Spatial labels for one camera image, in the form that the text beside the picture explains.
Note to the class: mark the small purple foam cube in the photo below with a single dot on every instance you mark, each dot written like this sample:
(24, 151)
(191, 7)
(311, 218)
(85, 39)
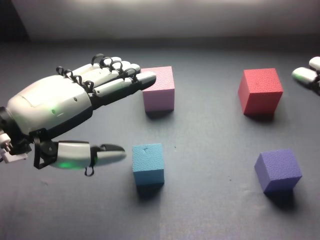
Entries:
(277, 170)

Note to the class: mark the pink cube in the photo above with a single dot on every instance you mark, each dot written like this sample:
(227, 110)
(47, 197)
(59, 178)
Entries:
(160, 92)

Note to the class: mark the white backdrop board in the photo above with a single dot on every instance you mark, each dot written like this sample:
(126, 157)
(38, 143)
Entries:
(162, 17)

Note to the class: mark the grey table cloth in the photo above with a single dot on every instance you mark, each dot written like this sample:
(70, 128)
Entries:
(200, 212)

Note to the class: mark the small blue foam cube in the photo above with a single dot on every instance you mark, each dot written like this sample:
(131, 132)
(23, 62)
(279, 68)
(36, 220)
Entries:
(147, 160)

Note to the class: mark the red cube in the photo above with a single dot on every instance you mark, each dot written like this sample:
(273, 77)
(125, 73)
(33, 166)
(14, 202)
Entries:
(260, 92)

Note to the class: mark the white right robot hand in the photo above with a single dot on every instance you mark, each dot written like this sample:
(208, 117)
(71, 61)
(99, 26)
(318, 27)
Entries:
(303, 75)

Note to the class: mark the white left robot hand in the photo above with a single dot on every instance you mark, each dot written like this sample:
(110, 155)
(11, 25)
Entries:
(50, 100)

